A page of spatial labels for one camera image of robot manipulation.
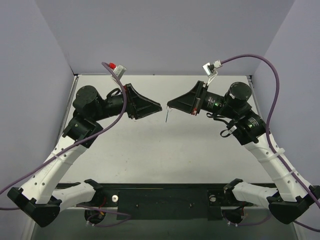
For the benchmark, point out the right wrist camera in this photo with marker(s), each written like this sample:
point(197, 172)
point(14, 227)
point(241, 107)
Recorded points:
point(211, 70)

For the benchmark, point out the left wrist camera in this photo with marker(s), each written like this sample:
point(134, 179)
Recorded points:
point(119, 71)

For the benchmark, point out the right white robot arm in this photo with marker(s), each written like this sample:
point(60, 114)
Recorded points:
point(292, 194)

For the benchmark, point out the blue key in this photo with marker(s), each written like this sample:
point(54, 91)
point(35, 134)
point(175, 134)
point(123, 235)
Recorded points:
point(168, 111)

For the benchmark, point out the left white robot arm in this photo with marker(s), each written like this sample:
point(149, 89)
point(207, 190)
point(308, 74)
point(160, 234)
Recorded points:
point(38, 198)

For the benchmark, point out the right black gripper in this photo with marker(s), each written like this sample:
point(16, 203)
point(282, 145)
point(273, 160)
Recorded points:
point(199, 99)

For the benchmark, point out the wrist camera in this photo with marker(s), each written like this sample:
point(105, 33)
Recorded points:
point(119, 71)
point(211, 70)

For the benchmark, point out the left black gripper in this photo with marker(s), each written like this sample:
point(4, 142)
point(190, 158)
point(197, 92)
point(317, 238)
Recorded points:
point(130, 101)

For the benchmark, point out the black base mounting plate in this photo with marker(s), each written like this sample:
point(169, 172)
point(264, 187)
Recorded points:
point(166, 201)

